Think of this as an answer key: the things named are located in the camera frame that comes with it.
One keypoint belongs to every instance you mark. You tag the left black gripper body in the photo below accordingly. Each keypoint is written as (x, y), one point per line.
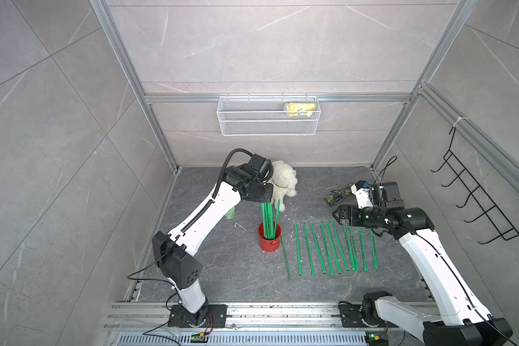
(262, 193)

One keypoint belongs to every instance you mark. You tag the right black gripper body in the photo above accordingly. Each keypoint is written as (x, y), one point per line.
(360, 217)

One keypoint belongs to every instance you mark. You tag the eleventh green straw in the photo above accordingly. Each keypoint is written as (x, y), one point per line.
(374, 253)

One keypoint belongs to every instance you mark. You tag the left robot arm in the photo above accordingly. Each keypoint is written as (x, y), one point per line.
(243, 176)

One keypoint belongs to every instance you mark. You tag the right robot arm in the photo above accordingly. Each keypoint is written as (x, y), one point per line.
(462, 319)

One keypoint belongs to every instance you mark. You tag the red cylindrical container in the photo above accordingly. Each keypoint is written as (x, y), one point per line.
(269, 245)

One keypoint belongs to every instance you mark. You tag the white plush dog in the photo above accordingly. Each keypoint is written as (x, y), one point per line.
(284, 183)

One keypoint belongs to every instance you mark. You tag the small green lidded jar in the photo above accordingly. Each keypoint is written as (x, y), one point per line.
(230, 214)

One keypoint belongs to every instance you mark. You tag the green straw bundle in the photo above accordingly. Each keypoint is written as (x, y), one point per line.
(269, 221)

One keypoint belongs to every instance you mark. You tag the camouflage cloth pouch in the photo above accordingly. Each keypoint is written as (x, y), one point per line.
(335, 196)

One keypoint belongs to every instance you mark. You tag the yellow sponge in basket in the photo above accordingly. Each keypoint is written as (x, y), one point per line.
(300, 109)

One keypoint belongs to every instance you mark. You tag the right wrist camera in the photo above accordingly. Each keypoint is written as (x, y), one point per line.
(362, 192)

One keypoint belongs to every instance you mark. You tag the white wire mesh basket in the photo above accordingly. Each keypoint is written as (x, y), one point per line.
(264, 116)

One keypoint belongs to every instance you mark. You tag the black wire hook rack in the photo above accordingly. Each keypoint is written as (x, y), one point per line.
(501, 226)

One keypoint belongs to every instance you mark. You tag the metal base rail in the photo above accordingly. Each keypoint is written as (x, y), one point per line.
(247, 323)

